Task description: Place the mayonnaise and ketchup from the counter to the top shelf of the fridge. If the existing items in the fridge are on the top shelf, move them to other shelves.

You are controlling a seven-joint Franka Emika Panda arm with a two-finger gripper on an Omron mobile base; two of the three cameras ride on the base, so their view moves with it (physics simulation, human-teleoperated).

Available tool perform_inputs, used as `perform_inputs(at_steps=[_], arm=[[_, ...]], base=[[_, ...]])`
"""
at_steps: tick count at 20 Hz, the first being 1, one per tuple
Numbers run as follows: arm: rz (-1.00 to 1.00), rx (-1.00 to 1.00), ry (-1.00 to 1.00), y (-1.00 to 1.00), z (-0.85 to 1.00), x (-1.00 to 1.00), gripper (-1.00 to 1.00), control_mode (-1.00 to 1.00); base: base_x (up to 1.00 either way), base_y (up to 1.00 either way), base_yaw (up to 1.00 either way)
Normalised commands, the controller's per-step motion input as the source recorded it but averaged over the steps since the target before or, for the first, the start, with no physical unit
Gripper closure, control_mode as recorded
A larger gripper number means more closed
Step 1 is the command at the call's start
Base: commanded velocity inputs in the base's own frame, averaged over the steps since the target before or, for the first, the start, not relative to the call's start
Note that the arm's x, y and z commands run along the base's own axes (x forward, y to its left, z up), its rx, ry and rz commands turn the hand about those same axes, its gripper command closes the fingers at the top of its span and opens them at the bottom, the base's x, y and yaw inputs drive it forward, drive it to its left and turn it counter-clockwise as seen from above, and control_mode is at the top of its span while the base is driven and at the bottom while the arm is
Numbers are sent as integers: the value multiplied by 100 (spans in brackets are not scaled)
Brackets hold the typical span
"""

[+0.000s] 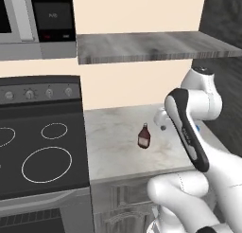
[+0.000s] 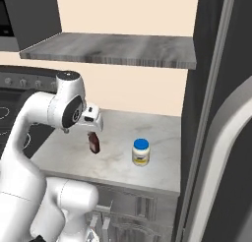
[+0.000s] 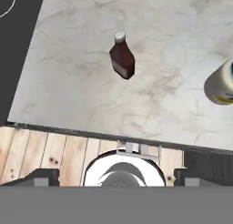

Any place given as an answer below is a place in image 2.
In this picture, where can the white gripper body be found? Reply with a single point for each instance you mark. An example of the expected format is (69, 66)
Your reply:
(98, 124)

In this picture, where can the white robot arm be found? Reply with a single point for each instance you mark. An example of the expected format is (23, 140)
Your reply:
(19, 173)

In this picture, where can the dark red ketchup bottle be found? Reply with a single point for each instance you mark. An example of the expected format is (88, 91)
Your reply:
(94, 144)

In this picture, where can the mayonnaise jar with blue lid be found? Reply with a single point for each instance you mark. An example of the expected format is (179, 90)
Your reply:
(141, 153)

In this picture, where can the dark grey fridge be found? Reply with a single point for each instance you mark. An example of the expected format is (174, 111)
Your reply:
(200, 88)

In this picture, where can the dark grey fridge door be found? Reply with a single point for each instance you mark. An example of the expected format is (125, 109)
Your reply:
(236, 39)

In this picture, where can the grey stove knob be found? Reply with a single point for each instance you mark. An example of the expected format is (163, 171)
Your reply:
(52, 85)
(22, 82)
(7, 81)
(38, 83)

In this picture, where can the black stove with hob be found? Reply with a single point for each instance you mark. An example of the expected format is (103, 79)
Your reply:
(13, 100)

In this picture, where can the black microwave oven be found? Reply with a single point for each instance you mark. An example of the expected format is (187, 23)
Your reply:
(4, 13)

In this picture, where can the grey wooden wall shelf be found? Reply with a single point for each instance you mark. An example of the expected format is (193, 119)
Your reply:
(114, 49)

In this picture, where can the dark grey wall cupboard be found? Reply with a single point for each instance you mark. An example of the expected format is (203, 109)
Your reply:
(36, 13)

